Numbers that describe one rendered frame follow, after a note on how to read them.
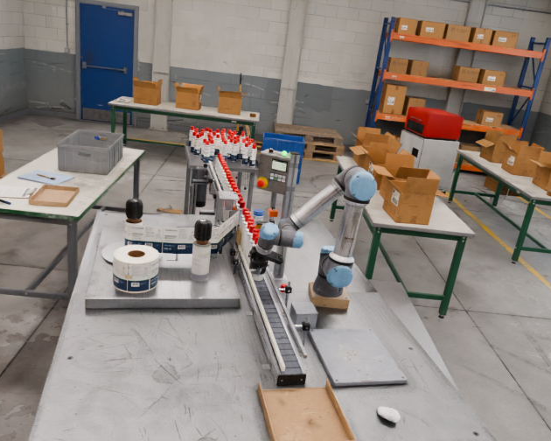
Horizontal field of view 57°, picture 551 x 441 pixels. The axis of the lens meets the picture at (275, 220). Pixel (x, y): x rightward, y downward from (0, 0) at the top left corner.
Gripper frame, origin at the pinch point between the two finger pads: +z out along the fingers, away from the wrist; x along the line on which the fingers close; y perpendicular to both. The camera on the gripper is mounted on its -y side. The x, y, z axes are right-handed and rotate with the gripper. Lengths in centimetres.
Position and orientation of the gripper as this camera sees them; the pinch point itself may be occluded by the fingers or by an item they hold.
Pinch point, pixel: (260, 273)
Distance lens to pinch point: 248.5
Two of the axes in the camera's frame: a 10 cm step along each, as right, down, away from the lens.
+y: -9.7, -0.4, -2.4
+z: -2.1, 6.3, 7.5
